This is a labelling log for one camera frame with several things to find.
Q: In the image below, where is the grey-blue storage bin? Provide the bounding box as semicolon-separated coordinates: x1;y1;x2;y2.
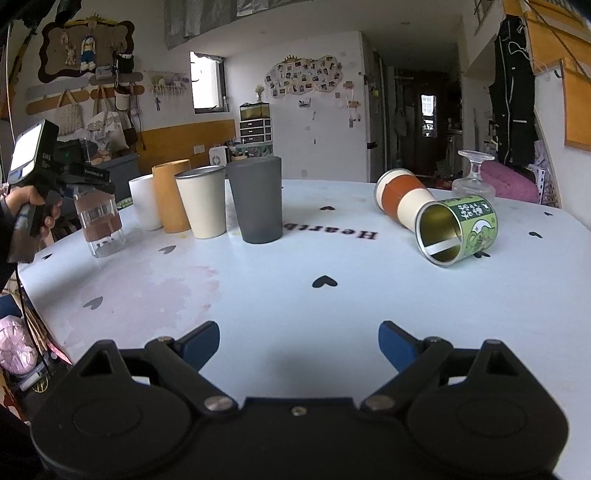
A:
99;154;140;200

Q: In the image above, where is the white tote bag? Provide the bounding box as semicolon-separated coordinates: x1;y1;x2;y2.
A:
87;99;123;154

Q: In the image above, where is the green printed tin cup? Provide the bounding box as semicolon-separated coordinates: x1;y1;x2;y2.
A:
414;195;499;267

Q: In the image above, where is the pink bundle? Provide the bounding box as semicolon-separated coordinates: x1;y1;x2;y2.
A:
0;316;38;376

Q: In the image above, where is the brown wall board with dolls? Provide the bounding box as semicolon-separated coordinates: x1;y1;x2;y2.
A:
37;18;136;84

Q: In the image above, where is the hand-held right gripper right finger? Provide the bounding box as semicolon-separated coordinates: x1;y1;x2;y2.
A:
360;320;533;413

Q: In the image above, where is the cream cup with metal rim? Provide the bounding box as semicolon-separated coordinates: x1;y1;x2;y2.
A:
174;165;228;240

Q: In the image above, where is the tan orange cup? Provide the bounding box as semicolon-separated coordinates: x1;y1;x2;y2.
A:
152;159;193;234

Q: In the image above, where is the clear glass cup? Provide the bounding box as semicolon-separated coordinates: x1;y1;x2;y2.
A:
74;187;126;258

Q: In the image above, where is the glass tank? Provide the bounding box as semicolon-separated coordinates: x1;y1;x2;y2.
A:
239;102;272;121

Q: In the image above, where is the person's left hand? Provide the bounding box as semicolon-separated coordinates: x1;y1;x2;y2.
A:
0;186;64;241

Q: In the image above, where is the knitted beige bag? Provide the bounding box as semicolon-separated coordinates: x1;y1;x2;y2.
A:
55;92;86;137

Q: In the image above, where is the black hanging garment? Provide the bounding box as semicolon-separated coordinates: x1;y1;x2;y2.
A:
488;15;539;168

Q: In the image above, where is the orange and white cup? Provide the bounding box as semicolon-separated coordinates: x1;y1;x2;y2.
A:
374;168;437;234

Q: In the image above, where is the white metal rack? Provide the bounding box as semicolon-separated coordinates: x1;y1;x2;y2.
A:
531;166;562;209

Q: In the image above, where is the orange wooden board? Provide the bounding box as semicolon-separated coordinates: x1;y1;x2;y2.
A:
502;0;591;151

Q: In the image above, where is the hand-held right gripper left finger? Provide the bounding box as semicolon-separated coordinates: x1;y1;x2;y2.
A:
69;320;239;413

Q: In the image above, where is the pink cushion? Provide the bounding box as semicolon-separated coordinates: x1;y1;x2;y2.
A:
480;161;542;204

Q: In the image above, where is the light blue heart tablecloth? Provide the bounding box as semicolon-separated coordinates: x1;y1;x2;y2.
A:
18;178;591;480

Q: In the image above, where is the grey plastic drawer unit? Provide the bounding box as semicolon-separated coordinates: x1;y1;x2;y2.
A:
239;119;273;145

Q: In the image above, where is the clear glass goblet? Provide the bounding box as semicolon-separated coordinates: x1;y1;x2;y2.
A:
451;150;498;200

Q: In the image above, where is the wall drawing paper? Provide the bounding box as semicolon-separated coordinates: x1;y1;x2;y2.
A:
148;70;191;112

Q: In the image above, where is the window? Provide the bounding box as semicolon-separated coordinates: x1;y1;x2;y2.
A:
189;51;228;114

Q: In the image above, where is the dark grey cup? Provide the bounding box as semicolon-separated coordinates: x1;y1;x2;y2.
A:
225;156;283;244

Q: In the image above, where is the cloud-shaped photo board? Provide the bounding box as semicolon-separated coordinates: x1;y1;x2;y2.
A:
264;54;345;99

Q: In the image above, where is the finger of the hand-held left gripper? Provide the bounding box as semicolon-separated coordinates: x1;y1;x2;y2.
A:
62;179;117;196

